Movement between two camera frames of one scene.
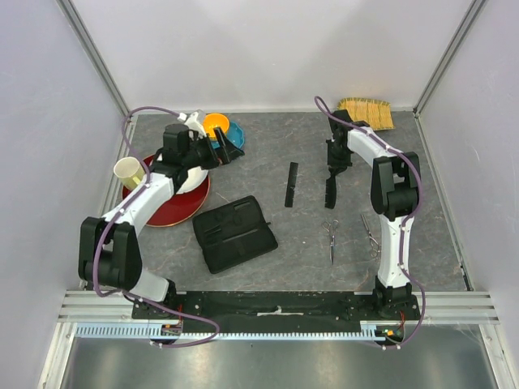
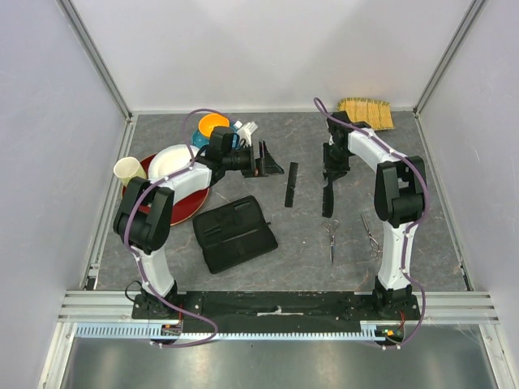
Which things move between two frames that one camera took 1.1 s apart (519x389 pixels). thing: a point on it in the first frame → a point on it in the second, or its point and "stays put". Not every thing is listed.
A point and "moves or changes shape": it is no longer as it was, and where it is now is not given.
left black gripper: x=228 y=151 → x=255 y=168
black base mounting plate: x=271 y=312 stays put
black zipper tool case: x=233 y=233 stays put
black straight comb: x=292 y=184 stays put
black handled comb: x=331 y=190 moves or changes shape
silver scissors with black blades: x=332 y=228 stays put
